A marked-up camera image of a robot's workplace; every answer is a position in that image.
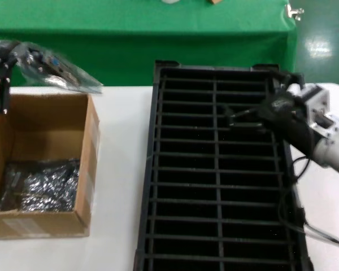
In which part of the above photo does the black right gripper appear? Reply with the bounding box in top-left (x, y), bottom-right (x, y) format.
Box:
top-left (223, 94), bottom-right (320, 156)

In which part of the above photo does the clear antistatic packaging bag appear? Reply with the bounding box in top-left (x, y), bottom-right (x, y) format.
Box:
top-left (0, 39), bottom-right (104, 94)

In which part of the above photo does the black slotted plastic container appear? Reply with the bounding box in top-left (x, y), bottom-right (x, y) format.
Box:
top-left (133, 60), bottom-right (314, 271)

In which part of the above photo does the pile of bagged graphics cards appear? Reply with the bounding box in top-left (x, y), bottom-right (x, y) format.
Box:
top-left (0, 159), bottom-right (81, 212)

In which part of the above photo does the large open brown cardboard box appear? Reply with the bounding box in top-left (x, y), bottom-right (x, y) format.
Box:
top-left (0, 93), bottom-right (102, 240)

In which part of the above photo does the metal binder clip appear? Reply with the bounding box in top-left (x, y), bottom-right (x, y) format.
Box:
top-left (285, 4), bottom-right (305, 21)

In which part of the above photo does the green tablecloth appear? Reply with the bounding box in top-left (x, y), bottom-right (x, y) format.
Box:
top-left (0, 0), bottom-right (297, 88)

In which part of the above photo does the silver right wrist camera unit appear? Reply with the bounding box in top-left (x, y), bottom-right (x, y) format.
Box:
top-left (282, 72), bottom-right (339, 141)

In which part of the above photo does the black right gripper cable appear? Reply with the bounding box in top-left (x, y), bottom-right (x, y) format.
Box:
top-left (276, 72), bottom-right (339, 251)

